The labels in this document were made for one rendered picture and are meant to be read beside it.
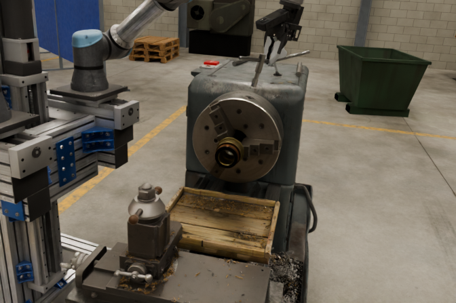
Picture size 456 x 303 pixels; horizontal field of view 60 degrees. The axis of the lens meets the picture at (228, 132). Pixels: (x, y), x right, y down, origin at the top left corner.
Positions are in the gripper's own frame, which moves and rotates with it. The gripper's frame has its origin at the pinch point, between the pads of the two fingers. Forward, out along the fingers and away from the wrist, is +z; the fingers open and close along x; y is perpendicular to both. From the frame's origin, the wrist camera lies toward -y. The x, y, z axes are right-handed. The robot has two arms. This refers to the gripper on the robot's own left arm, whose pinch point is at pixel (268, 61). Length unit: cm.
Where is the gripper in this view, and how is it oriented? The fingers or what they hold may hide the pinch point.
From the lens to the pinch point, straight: 137.9
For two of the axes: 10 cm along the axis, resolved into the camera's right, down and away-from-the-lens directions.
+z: -2.6, 9.0, 3.6
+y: 7.6, -0.5, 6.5
